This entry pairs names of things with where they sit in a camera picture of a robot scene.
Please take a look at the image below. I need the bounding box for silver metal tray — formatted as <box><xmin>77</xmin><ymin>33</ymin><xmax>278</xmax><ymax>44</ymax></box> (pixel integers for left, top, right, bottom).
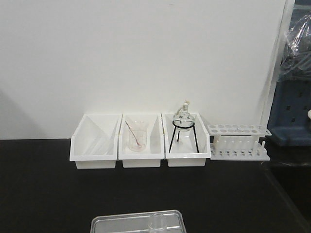
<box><xmin>90</xmin><ymin>210</ymin><xmax>186</xmax><ymax>233</ymax></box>

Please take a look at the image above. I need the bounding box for black wire tripod stand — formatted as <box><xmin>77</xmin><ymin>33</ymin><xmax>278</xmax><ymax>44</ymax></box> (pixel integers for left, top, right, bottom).
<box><xmin>169</xmin><ymin>120</ymin><xmax>199</xmax><ymax>153</ymax></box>

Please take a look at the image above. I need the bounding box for white test tube rack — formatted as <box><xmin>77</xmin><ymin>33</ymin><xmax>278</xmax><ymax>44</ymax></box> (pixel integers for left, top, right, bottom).
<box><xmin>207</xmin><ymin>124</ymin><xmax>272</xmax><ymax>161</ymax></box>

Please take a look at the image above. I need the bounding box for white storage bin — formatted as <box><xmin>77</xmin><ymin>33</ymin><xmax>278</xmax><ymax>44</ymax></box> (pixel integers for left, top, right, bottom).
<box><xmin>161</xmin><ymin>113</ymin><xmax>211</xmax><ymax>167</ymax></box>
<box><xmin>69</xmin><ymin>114</ymin><xmax>122</xmax><ymax>170</ymax></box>
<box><xmin>118</xmin><ymin>114</ymin><xmax>165</xmax><ymax>168</ymax></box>

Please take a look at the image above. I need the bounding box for clear glass beaker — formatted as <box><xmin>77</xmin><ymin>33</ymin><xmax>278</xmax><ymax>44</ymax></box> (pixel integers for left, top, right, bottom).
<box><xmin>148</xmin><ymin>214</ymin><xmax>167</xmax><ymax>233</ymax></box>

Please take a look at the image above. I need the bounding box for left white storage bin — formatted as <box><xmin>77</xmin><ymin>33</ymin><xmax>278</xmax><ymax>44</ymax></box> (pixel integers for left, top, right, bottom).
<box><xmin>69</xmin><ymin>114</ymin><xmax>122</xmax><ymax>170</ymax></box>

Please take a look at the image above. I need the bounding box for right white storage bin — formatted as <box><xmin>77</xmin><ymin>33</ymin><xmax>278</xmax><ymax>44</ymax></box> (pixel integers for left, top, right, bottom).
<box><xmin>161</xmin><ymin>113</ymin><xmax>211</xmax><ymax>167</ymax></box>

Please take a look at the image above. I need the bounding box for blue perforated box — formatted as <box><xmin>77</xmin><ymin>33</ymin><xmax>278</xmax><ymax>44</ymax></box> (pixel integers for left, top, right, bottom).
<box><xmin>268</xmin><ymin>0</ymin><xmax>311</xmax><ymax>147</ymax></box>

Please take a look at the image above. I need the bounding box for middle white storage bin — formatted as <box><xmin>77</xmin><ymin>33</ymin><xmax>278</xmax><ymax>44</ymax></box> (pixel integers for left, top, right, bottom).
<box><xmin>118</xmin><ymin>114</ymin><xmax>165</xmax><ymax>168</ymax></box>

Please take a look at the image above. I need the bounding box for round glass flask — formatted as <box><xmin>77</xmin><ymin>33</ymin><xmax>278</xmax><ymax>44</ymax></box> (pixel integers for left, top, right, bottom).
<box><xmin>173</xmin><ymin>100</ymin><xmax>195</xmax><ymax>132</ymax></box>

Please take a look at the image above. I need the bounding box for red-tipped glass stirring rod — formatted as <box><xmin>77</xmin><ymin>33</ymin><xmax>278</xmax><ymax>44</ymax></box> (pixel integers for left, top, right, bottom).
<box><xmin>125</xmin><ymin>121</ymin><xmax>142</xmax><ymax>148</ymax></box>

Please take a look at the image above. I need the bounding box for clear plastic bag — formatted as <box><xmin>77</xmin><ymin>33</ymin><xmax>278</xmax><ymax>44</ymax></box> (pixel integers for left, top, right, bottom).
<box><xmin>278</xmin><ymin>5</ymin><xmax>311</xmax><ymax>82</ymax></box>

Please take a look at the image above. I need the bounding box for glass beaker in bin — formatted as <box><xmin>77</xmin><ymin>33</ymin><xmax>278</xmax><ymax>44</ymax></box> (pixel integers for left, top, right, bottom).
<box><xmin>125</xmin><ymin>121</ymin><xmax>147</xmax><ymax>152</ymax></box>

